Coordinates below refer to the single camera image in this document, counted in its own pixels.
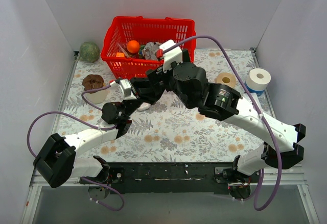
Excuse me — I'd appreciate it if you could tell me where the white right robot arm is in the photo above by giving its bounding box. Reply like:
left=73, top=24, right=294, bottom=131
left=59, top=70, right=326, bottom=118
left=146, top=62, right=306, bottom=182

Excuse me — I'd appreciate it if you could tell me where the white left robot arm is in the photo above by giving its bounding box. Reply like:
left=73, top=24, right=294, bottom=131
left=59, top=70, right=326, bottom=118
left=33, top=78, right=165, bottom=188

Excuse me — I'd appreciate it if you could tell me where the crumpled silver foil bag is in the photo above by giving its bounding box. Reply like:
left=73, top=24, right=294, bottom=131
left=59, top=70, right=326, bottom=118
left=142, top=42, right=161, bottom=61

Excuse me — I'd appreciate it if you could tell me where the orange fruit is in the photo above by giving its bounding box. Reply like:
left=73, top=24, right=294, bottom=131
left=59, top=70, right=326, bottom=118
left=126, top=40, right=140, bottom=54

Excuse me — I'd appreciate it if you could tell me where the floral patterned table mat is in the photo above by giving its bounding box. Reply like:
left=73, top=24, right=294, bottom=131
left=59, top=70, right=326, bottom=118
left=57, top=60, right=262, bottom=162

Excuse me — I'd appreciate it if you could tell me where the brown topped paper roll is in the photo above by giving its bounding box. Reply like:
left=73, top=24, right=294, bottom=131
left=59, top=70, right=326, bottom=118
left=82, top=74, right=107, bottom=104

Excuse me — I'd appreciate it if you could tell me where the red plastic shopping basket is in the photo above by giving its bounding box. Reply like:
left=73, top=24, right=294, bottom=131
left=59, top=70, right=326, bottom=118
left=101, top=16, right=196, bottom=79

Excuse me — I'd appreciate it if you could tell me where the beige paper roll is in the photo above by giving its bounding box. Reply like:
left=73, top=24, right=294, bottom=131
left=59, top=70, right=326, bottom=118
left=215, top=72, right=237, bottom=88

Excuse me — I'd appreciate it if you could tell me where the green textured ball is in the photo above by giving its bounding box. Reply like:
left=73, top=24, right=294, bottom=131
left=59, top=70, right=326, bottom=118
left=79, top=42, right=101, bottom=63

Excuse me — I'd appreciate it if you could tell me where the white rectangular box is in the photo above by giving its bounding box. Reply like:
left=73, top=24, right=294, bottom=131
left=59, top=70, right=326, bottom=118
left=248, top=93, right=263, bottom=111

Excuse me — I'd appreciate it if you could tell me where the white toilet paper roll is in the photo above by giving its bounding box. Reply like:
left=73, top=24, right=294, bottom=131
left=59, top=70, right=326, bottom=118
left=246, top=68, right=271, bottom=91

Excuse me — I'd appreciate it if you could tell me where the blue tape roll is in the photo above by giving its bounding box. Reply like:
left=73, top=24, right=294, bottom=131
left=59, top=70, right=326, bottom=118
left=245, top=82, right=264, bottom=96

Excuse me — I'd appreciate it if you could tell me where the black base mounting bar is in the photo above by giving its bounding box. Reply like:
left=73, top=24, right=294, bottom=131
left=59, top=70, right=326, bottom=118
left=79, top=161, right=256, bottom=194

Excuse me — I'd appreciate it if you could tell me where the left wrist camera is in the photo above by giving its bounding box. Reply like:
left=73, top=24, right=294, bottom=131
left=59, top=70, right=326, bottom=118
left=109, top=79, right=137, bottom=100

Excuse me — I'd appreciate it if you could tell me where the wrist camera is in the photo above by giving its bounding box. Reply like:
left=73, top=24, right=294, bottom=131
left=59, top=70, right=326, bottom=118
left=156, top=40, right=182, bottom=73
left=109, top=79, right=137, bottom=100

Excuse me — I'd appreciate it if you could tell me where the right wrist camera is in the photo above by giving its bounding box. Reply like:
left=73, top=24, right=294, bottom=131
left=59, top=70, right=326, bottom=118
left=156, top=40, right=182, bottom=73

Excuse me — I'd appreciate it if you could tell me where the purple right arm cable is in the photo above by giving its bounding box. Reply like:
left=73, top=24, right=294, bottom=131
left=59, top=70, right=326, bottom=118
left=163, top=34, right=283, bottom=211

